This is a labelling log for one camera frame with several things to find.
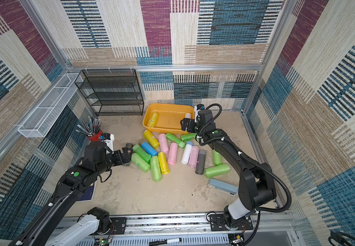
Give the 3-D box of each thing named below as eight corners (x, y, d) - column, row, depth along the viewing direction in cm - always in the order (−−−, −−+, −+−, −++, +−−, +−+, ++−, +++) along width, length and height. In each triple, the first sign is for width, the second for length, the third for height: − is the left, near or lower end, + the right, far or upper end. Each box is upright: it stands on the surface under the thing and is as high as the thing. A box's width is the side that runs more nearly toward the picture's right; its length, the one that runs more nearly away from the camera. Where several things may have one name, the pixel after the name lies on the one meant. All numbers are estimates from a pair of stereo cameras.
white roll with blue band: (180, 163, 95) (180, 160, 93) (187, 143, 104) (187, 140, 102) (187, 164, 94) (187, 162, 92) (193, 144, 103) (193, 142, 101)
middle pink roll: (167, 163, 94) (167, 161, 92) (170, 144, 103) (170, 141, 101) (175, 164, 94) (175, 162, 92) (178, 144, 103) (178, 142, 101)
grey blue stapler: (207, 186, 87) (208, 183, 83) (209, 179, 89) (210, 175, 85) (234, 197, 83) (236, 194, 79) (235, 189, 86) (238, 186, 81)
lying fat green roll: (207, 179, 89) (208, 176, 86) (203, 171, 92) (204, 168, 89) (229, 172, 92) (231, 169, 88) (225, 164, 95) (227, 161, 92)
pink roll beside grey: (187, 166, 93) (187, 163, 91) (191, 147, 102) (192, 144, 99) (196, 168, 93) (196, 166, 90) (200, 149, 101) (200, 146, 99)
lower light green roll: (153, 182, 88) (152, 180, 85) (150, 159, 97) (149, 156, 94) (162, 180, 89) (162, 177, 86) (158, 158, 98) (158, 155, 95)
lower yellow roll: (162, 175, 90) (162, 173, 88) (157, 154, 98) (157, 152, 97) (170, 173, 90) (170, 171, 89) (164, 152, 99) (164, 150, 97)
